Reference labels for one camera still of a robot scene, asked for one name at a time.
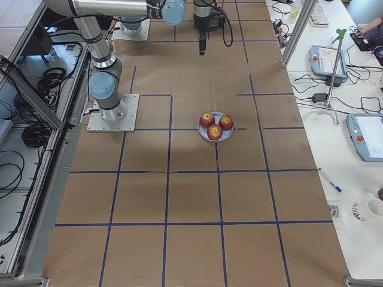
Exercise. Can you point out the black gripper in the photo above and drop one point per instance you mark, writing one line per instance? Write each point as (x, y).
(200, 23)

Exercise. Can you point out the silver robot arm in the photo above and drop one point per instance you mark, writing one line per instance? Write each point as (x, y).
(130, 25)
(104, 84)

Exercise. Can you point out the red apple plate back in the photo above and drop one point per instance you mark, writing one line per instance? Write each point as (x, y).
(206, 119)

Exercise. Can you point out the red apple plate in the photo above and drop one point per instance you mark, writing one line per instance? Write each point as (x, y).
(214, 132)
(206, 119)
(226, 122)

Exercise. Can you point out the red apple plate outer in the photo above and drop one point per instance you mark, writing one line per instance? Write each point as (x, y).
(226, 122)

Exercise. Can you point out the light blue plate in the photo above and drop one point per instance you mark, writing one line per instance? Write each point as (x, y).
(204, 131)

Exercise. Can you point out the red apple plate front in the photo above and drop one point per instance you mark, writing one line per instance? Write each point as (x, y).
(214, 132)

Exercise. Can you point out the plastic bottle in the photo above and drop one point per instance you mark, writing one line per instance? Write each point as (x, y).
(294, 11)

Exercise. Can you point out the white keyboard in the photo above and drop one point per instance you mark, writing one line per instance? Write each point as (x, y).
(318, 17)

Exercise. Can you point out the teach pendant far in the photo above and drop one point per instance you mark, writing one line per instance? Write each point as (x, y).
(322, 60)

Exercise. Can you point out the teach pendant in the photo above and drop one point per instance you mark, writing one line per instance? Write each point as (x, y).
(322, 60)
(366, 134)

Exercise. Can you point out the black power adapter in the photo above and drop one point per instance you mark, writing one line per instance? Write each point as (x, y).
(319, 97)

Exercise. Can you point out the green clamp on rod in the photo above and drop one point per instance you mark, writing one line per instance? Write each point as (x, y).
(340, 36)

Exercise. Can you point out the teach pendant near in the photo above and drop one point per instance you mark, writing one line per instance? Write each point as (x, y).
(366, 134)

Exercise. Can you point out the blue white pen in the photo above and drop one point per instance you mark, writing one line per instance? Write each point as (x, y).
(329, 180)

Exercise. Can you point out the white mug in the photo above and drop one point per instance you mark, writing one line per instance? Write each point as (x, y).
(370, 209)

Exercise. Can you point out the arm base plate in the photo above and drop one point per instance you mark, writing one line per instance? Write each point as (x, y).
(119, 119)
(141, 36)

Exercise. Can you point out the aluminium frame post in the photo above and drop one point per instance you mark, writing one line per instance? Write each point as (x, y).
(297, 32)

